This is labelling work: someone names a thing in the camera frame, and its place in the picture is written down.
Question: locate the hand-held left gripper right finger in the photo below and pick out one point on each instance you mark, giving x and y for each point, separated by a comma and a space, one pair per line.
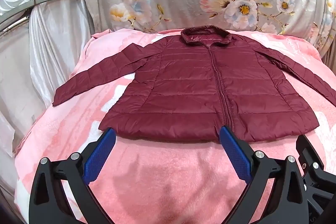
233, 153

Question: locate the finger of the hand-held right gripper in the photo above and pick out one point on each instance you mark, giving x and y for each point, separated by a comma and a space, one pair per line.
307, 151

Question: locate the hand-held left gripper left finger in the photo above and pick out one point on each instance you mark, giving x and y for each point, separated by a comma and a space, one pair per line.
101, 153

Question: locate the maroon puffer jacket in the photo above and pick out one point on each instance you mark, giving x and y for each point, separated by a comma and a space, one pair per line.
189, 87

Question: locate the pink fleece blanket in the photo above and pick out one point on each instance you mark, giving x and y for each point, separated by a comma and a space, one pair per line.
162, 182

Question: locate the white satin curtain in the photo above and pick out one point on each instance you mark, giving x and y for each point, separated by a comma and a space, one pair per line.
52, 37

